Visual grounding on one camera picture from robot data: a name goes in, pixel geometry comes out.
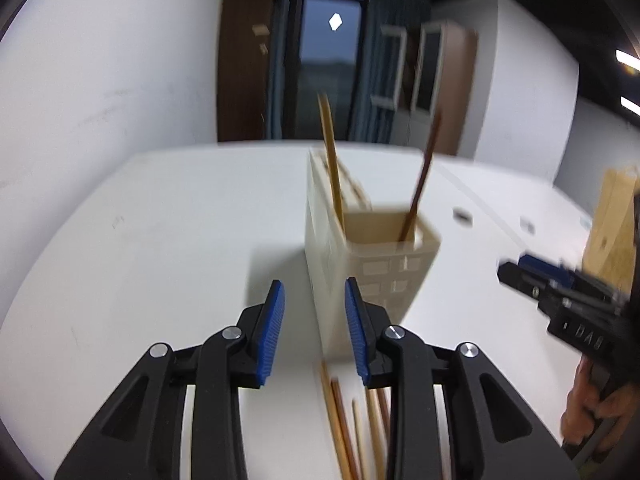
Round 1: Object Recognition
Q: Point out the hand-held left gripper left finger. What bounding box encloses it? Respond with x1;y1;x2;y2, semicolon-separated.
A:
54;279;287;480

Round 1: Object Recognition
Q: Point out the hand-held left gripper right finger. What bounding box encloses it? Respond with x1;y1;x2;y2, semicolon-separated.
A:
344;276;581;480

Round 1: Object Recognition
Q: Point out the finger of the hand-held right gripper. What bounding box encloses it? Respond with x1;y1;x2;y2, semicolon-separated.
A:
519;254;581;283
497;259;556;311

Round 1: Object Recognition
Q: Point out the cream plastic utensil holder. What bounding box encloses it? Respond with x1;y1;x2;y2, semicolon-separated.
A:
304;146;442;360

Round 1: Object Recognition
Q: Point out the light wooden chopstick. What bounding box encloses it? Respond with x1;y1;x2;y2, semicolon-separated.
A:
351;398;371;480
320;359;353;480
317;91;348;236
366;387;388;480

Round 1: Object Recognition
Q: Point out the person's right hand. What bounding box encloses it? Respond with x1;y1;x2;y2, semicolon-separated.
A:
560;360;640;448

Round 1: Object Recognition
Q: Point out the cardboard box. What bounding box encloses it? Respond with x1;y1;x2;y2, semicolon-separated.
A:
582;164;640;293

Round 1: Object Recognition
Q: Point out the brown cabinet with glass doors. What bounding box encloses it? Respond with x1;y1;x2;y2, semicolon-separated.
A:
371;19;479;157

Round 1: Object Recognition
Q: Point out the blue curtain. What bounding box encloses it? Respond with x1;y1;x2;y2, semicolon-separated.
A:
269;0;304;141
350;0;432;147

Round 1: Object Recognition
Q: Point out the dark glass window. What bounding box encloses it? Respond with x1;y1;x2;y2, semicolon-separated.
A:
294;0;367;142

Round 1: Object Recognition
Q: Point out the dark brown wardrobe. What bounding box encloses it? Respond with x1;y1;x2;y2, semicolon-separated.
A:
216;0;282;143

